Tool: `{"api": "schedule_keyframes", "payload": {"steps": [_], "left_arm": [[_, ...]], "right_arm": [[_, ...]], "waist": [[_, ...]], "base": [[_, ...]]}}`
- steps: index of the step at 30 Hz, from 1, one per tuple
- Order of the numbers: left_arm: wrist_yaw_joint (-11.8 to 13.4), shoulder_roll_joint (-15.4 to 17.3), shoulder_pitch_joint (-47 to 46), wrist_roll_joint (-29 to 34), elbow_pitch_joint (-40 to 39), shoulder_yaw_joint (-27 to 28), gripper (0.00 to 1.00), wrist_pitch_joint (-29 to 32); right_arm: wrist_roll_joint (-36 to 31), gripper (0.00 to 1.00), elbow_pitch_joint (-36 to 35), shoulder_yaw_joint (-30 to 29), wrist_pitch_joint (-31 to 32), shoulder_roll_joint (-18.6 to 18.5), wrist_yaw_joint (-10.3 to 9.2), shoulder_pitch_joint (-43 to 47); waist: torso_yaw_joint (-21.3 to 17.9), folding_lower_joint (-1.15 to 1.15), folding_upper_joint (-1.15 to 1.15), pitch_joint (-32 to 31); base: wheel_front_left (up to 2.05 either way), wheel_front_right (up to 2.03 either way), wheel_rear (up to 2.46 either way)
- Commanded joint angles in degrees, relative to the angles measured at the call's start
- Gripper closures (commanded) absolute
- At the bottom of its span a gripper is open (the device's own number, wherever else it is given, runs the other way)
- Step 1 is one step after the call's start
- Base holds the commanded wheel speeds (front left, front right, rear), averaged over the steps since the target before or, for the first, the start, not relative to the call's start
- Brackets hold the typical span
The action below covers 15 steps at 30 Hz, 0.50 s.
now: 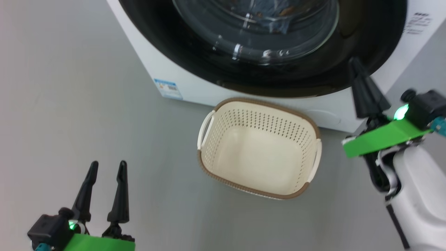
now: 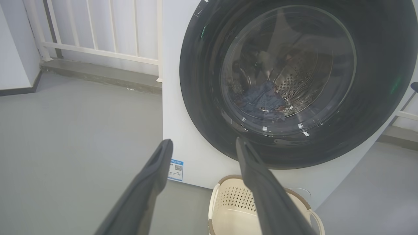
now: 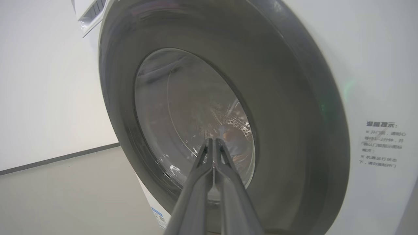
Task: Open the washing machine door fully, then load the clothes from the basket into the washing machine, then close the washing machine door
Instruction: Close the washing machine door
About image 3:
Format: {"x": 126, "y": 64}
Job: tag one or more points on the dark round washing machine door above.
{"x": 287, "y": 98}

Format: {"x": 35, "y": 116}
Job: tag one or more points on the blue white energy label sticker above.
{"x": 159, "y": 217}

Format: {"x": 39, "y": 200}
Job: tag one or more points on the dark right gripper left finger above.
{"x": 192, "y": 202}

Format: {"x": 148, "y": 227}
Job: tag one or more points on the grey printed warning notice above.
{"x": 382, "y": 143}

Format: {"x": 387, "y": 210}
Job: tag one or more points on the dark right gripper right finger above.
{"x": 236, "y": 205}

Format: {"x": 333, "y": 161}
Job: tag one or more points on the white front-load washing machine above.
{"x": 375, "y": 65}

